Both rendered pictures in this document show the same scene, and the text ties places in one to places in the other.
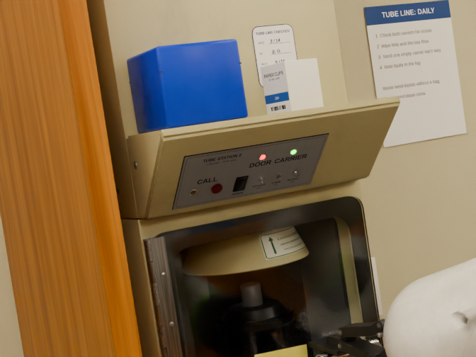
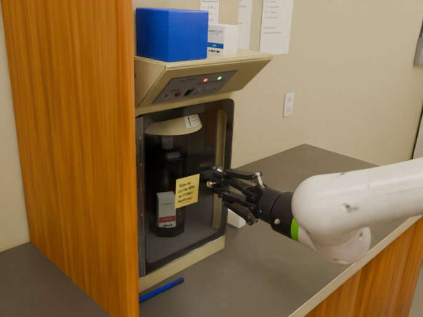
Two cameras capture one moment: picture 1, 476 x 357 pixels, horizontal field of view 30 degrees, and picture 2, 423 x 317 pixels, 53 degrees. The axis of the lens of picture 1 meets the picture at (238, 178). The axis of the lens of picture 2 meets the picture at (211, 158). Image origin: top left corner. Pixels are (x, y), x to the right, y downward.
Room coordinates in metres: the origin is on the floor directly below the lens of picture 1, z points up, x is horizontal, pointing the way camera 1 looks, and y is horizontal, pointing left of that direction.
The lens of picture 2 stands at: (0.20, 0.25, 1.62)
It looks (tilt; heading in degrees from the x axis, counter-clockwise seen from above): 21 degrees down; 340
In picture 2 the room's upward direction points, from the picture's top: 3 degrees clockwise
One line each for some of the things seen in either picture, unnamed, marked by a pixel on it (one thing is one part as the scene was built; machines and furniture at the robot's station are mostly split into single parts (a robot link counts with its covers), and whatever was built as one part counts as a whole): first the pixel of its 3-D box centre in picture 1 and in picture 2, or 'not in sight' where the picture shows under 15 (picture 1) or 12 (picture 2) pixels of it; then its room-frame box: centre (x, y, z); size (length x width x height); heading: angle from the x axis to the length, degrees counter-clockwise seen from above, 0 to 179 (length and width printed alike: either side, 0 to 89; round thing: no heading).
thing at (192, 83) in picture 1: (185, 87); (172, 33); (1.03, 0.04, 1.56); 0.10 x 0.10 x 0.09; 26
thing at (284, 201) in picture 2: not in sight; (293, 214); (0.90, -0.19, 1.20); 0.12 x 0.06 x 0.09; 116
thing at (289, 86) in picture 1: (292, 86); (221, 39); (1.09, -0.08, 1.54); 0.05 x 0.05 x 0.06; 33
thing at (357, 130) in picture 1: (270, 156); (206, 78); (1.07, -0.04, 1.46); 0.32 x 0.12 x 0.10; 116
